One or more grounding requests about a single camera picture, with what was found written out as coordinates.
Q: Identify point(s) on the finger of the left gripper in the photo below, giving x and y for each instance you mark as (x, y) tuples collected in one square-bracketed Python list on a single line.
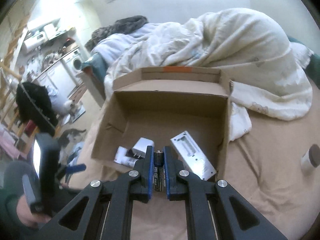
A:
[(75, 169)]

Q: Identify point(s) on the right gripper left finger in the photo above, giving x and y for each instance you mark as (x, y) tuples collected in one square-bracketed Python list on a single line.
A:
[(102, 210)]

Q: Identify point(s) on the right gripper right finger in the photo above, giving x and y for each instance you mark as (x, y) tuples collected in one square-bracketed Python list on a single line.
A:
[(214, 210)]

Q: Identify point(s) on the white charger adapter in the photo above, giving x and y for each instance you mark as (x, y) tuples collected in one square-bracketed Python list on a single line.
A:
[(140, 148)]

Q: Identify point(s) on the black gold battery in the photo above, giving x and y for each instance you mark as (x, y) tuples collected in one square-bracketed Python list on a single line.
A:
[(158, 171)]

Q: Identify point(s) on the white remote control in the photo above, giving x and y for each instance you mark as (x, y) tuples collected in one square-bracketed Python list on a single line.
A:
[(193, 158)]

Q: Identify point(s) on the person's left hand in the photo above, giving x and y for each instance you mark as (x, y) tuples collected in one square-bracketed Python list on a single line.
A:
[(26, 217)]

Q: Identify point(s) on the tabby cat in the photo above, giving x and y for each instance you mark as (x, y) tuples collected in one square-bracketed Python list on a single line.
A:
[(70, 136)]

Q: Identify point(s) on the white blue-label pill bottle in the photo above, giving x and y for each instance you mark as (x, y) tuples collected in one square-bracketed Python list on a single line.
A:
[(122, 159)]

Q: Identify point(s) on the tan bed sheet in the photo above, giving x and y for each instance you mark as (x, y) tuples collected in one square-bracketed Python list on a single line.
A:
[(263, 166)]

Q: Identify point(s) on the siamese cat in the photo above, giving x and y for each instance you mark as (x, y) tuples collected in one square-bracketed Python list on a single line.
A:
[(70, 107)]

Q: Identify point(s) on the black chair with cloth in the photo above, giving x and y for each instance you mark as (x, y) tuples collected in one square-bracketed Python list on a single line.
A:
[(34, 105)]

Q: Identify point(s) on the white bedside cabinet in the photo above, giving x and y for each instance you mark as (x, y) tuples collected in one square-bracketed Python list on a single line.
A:
[(95, 87)]

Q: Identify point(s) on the white brown-lid jar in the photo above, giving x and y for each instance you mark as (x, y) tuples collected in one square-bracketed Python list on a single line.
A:
[(310, 160)]

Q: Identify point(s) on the brown cardboard box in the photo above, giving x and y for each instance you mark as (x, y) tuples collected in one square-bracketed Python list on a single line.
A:
[(158, 103)]

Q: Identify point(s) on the white washing machine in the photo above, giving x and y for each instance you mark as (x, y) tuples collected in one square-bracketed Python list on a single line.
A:
[(73, 62)]

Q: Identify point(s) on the teal orange pillow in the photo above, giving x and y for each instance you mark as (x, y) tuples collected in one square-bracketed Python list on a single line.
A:
[(95, 66)]

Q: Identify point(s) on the kitchen counter with clutter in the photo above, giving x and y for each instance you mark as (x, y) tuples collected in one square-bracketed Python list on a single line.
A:
[(39, 55)]

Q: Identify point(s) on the cream rumpled duvet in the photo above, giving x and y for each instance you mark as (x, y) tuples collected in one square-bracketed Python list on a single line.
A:
[(266, 69)]

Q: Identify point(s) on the grey patterned blanket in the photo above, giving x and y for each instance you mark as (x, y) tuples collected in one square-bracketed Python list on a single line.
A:
[(122, 26)]

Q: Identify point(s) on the dark green cloth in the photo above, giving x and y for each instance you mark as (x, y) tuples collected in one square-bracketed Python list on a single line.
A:
[(313, 66)]

